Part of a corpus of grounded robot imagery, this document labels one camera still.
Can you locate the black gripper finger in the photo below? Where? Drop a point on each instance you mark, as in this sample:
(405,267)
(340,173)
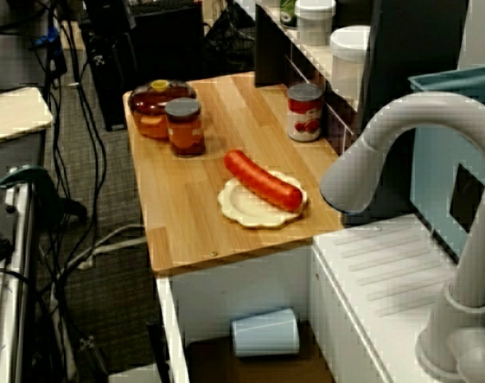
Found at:
(101,72)
(120,60)

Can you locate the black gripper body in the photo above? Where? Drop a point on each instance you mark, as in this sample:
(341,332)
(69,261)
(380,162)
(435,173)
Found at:
(109,24)

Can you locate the brown lid yellow knob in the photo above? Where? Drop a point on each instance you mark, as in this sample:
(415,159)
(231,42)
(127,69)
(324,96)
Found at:
(154,99)

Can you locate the orange toy pot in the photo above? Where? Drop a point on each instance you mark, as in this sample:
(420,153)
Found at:
(152,127)

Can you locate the orange sauce jar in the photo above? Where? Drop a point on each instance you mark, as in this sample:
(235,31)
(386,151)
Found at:
(185,131)

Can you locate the red toy sausage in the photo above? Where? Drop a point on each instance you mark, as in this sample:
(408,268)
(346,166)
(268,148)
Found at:
(262,183)

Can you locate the black computer case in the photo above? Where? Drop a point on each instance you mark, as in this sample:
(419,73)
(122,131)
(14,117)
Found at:
(166,40)

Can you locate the blue connector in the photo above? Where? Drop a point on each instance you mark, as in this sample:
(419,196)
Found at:
(47,38)

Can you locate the cream board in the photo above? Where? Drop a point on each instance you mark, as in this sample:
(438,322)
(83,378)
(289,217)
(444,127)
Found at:
(15,115)

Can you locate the green clamp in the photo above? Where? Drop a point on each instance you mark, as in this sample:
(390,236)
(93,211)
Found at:
(19,175)

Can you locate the green labelled can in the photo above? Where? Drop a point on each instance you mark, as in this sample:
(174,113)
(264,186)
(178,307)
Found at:
(287,14)

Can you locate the white tiled ledge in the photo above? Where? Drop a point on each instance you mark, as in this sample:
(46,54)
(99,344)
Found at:
(306,54)

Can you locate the cream scalloped plate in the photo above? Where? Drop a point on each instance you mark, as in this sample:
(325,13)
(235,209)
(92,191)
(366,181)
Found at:
(242,207)

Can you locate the red tomato can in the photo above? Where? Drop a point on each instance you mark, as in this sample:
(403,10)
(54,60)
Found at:
(304,115)

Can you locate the small white lidded jar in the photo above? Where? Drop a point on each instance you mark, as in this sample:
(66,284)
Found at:
(314,24)

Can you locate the large white lidded jar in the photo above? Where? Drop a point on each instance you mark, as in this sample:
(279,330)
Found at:
(348,60)

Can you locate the black metal bar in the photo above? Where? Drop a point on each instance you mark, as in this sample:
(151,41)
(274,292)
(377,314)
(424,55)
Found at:
(158,351)

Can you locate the light blue plastic cup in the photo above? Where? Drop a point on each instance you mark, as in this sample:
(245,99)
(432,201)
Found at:
(264,333)

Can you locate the grey toy faucet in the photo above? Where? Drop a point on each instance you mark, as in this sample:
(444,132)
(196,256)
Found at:
(426,115)

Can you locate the teal plastic bin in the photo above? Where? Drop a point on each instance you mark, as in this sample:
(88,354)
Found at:
(434,167)

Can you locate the white toy sink unit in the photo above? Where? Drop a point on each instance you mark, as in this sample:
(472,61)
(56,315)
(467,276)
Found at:
(386,259)

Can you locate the dark grey upright post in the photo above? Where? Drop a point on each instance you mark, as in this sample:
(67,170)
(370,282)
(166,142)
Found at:
(270,48)
(406,60)

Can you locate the aluminium frame profile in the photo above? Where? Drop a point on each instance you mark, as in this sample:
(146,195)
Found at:
(15,279)

